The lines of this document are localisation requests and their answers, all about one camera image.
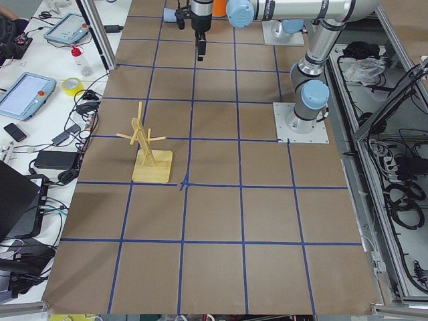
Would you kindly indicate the crumpled white cloth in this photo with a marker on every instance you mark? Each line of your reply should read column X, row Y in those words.
column 366, row 71

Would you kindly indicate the aluminium frame post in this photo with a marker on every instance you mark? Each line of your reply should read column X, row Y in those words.
column 93, row 21

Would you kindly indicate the small black power adapter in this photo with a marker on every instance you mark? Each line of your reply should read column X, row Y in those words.
column 113, row 28

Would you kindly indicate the wooden cup tree stand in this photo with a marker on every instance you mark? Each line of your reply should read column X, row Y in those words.
column 151, row 166

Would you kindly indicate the teach pendant far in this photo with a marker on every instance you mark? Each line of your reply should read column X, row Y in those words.
column 68, row 30

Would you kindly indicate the light blue plastic cup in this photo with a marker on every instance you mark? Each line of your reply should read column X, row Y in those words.
column 169, row 15

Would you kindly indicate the black power adapter brick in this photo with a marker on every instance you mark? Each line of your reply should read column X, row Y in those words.
column 57, row 160

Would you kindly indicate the black laptop computer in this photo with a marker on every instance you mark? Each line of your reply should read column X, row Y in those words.
column 22, row 197

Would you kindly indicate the orange cylindrical container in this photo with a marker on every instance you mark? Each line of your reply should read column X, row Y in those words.
column 219, row 8

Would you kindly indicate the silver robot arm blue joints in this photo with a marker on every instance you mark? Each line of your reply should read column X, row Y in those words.
column 312, row 93

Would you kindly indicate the teach pendant near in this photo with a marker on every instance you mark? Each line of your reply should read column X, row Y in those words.
column 26, row 96

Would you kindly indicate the teach pendant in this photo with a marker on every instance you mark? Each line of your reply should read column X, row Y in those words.
column 68, row 30
column 26, row 96

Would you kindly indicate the clear bottle red cap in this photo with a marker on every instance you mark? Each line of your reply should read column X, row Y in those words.
column 81, row 61

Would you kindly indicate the black smartphone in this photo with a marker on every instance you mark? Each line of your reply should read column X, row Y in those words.
column 15, row 132

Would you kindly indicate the yellow tape roll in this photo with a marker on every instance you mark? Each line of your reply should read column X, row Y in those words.
column 72, row 86

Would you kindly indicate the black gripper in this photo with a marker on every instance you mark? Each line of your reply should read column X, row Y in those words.
column 200, row 23

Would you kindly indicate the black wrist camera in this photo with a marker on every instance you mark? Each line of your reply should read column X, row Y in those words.
column 181, row 15

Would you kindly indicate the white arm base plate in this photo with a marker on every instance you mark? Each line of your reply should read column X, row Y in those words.
column 291, row 129

